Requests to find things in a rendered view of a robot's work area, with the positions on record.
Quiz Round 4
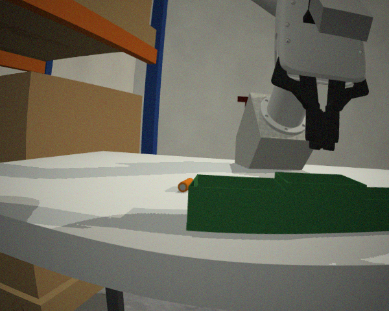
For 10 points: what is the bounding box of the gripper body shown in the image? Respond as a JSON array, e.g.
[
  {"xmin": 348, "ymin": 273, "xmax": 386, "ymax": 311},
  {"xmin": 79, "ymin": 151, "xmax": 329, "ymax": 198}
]
[{"xmin": 274, "ymin": 0, "xmax": 367, "ymax": 87}]

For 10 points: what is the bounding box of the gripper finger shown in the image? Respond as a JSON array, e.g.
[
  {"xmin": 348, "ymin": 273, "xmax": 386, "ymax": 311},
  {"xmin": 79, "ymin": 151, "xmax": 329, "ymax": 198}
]
[
  {"xmin": 271, "ymin": 57, "xmax": 324, "ymax": 150},
  {"xmin": 322, "ymin": 79, "xmax": 369, "ymax": 151}
]

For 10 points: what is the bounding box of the orange cylinder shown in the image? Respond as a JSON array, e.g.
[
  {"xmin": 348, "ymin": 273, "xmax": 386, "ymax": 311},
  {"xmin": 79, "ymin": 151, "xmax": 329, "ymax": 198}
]
[{"xmin": 178, "ymin": 178, "xmax": 194, "ymax": 192}]

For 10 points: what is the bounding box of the green three-compartment bin rack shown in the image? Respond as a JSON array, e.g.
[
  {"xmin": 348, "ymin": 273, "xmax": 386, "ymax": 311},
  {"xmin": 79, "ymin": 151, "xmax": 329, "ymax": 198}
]
[{"xmin": 186, "ymin": 172, "xmax": 389, "ymax": 234}]

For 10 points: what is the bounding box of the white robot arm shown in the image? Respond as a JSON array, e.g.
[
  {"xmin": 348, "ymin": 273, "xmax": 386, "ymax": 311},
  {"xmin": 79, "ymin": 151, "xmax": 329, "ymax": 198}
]
[{"xmin": 252, "ymin": 0, "xmax": 373, "ymax": 135}]

